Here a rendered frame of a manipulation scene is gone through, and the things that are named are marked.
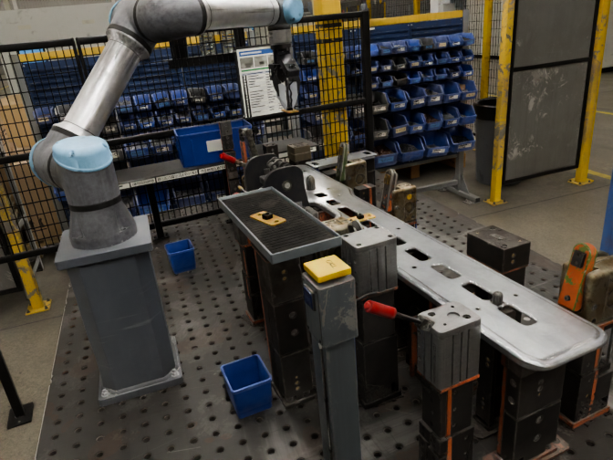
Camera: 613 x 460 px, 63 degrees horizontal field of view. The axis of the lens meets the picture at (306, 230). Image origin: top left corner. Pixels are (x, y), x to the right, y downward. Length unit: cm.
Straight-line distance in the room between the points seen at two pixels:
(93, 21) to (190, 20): 668
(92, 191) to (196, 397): 55
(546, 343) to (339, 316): 35
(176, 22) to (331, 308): 81
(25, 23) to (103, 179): 693
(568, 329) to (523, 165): 358
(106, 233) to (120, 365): 34
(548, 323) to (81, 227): 98
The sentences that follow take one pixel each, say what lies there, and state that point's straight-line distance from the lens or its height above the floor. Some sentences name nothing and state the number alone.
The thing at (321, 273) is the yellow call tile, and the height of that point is 116.
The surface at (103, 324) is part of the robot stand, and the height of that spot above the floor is 92.
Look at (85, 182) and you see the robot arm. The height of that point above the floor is 125.
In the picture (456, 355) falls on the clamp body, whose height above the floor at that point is 100.
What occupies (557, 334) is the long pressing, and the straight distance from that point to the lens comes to 97.
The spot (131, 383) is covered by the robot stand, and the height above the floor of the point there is 73.
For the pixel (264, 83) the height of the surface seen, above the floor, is 129.
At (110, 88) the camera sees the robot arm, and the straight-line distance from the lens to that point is 136.
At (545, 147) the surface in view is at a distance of 464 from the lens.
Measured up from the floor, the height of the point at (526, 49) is 118.
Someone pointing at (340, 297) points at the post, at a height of 112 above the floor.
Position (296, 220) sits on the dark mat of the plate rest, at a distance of 101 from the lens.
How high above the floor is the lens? 153
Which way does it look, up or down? 23 degrees down
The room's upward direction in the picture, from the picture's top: 6 degrees counter-clockwise
